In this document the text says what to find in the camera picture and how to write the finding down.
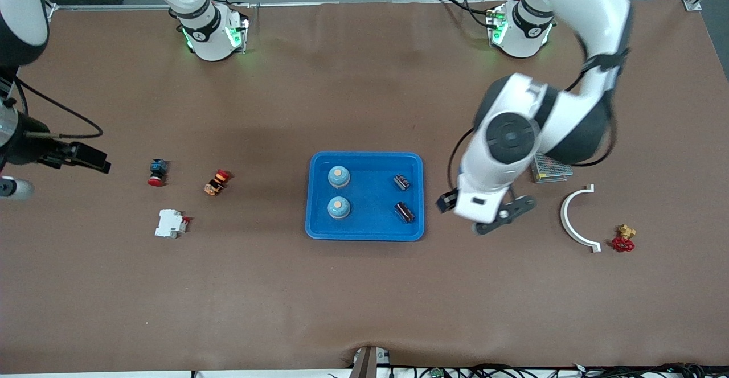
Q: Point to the brass valve red handwheel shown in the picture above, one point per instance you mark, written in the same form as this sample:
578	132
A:
626	231

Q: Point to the red button blue body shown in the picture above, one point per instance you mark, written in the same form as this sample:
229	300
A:
158	168

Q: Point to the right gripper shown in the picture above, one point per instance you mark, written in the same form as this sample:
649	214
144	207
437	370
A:
24	144

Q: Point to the metal mesh power supply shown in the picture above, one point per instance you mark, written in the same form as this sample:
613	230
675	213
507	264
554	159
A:
555	173

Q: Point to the white curved plastic bracket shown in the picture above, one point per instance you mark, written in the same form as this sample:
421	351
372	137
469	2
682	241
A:
565	216

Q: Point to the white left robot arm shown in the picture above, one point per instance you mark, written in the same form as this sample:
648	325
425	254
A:
592	2

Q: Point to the white circuit breaker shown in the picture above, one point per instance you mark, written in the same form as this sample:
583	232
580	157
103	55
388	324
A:
168	224

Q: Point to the red orange pushbutton switch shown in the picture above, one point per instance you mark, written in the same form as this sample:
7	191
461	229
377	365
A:
215	184

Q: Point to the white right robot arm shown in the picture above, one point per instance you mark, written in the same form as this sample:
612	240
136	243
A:
208	36

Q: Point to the large dark electrolytic capacitor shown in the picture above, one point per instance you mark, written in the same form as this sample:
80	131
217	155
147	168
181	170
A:
405	212

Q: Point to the blue plastic tray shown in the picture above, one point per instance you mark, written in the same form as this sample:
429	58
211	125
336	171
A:
370	196

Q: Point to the blue service bell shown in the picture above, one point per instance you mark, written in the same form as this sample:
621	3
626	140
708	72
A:
339	177
339	208

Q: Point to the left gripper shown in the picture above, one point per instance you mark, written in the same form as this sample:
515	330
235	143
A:
447	201

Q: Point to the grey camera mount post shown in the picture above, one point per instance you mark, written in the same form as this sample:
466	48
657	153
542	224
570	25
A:
367	364

